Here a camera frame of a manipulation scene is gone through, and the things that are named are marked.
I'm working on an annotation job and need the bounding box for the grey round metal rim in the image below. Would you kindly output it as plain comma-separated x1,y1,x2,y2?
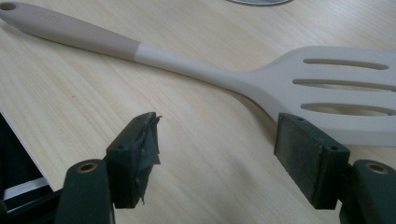
226,0,294,7

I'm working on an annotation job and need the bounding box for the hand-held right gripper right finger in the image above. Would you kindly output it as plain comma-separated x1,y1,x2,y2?
273,112,351,210

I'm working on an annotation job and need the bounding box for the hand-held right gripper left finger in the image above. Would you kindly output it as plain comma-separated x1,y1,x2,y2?
106,111,163,209

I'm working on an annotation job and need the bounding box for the beige slotted silicone spatula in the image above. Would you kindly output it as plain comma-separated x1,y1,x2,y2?
0,1,396,147

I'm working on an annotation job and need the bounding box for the dark box with white strip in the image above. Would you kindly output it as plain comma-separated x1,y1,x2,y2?
0,110,62,224

